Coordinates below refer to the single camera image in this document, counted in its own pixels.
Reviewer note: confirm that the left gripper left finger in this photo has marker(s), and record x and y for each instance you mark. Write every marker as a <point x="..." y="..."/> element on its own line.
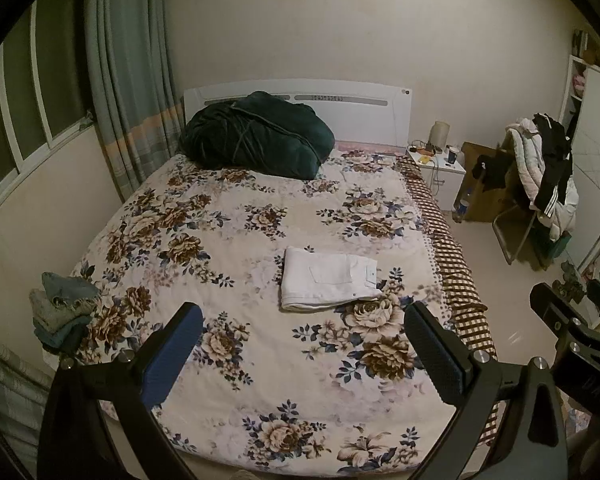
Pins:
<point x="75" y="442"/>

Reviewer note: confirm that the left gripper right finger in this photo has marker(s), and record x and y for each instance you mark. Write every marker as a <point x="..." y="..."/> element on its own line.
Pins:
<point x="530" y="443"/>

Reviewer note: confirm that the white pants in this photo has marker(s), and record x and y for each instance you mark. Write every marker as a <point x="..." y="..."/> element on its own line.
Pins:
<point x="314" y="281"/>

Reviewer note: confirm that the dark shoes on floor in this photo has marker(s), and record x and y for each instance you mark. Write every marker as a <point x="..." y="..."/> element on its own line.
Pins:
<point x="569" y="288"/>

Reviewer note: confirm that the checkered brown bed sheet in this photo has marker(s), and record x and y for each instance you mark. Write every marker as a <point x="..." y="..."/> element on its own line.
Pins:
<point x="466" y="312"/>

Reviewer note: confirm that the folding chair with clothes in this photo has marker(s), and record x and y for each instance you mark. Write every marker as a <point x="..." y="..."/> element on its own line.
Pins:
<point x="521" y="222"/>

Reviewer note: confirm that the stack of folded clothes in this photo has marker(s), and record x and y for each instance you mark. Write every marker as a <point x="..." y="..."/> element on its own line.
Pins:
<point x="61" y="311"/>

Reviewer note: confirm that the black striped garment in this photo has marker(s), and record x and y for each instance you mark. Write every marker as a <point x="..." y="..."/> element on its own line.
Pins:
<point x="556" y="155"/>

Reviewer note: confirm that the plastic water bottle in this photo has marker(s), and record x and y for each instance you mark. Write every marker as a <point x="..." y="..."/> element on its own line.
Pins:
<point x="461" y="207"/>

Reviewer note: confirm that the white puffer jacket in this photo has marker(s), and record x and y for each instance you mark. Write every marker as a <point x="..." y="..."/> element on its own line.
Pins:
<point x="524" y="140"/>

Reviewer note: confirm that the white nightstand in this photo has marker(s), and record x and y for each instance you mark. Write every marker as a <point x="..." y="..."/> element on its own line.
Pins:
<point x="443" y="178"/>

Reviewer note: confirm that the floral bedspread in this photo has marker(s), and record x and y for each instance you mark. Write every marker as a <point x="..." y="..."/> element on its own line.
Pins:
<point x="338" y="391"/>

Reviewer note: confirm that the white wardrobe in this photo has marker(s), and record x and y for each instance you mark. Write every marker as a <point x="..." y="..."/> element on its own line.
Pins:
<point x="580" y="113"/>

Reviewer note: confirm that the beige table lamp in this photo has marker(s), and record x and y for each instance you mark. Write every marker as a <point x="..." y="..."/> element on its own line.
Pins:
<point x="438" y="135"/>

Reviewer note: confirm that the white headboard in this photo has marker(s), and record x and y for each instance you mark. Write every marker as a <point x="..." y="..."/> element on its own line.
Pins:
<point x="359" y="112"/>

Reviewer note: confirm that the green curtain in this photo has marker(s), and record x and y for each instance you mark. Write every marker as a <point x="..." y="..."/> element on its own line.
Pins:
<point x="136" y="109"/>

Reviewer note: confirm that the dark green blanket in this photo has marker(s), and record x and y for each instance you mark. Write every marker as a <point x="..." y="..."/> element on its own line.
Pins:
<point x="259" y="132"/>

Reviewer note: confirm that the window with white frame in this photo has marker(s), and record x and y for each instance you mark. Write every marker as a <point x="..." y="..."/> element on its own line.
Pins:
<point x="45" y="96"/>

